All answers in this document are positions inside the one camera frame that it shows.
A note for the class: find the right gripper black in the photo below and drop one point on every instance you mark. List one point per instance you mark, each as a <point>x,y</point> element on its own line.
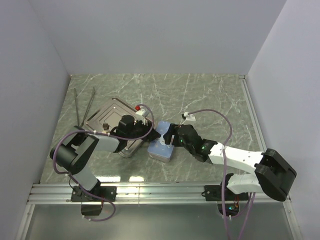
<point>172,130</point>

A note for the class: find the aluminium rail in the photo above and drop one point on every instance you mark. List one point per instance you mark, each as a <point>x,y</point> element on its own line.
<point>126,193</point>
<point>252,112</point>

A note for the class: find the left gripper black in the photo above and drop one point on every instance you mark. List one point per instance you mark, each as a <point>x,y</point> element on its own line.
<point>153,135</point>

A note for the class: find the steel serving tray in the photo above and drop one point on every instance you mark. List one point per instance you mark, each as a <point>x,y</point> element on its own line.
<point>111,113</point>

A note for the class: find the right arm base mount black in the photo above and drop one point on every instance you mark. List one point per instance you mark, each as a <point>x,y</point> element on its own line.
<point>235,204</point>

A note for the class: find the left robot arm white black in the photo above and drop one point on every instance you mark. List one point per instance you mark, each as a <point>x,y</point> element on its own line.
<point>71,155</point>

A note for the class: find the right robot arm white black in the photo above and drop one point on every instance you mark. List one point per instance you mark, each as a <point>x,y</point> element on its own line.
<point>265,172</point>

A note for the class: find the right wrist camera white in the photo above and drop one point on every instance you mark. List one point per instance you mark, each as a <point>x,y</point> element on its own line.
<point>188,119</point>

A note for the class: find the small brown chocolate on tray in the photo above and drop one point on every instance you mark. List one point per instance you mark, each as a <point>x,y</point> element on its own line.
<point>105,125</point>

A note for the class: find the aluminium right side rail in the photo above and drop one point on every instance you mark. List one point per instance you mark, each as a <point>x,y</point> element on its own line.
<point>252,112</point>

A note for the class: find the metal tin lid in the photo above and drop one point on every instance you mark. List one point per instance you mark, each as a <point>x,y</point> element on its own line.
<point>158,146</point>

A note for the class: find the metal tin box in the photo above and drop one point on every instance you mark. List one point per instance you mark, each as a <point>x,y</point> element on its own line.
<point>165,158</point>

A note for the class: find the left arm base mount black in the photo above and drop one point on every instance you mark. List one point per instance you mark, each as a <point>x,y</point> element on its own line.
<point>92,201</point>

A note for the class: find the aluminium front rail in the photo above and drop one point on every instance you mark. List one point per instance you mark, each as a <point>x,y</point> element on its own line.
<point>126,193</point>

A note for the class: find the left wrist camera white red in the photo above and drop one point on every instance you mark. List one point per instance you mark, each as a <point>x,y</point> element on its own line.
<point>141,114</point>

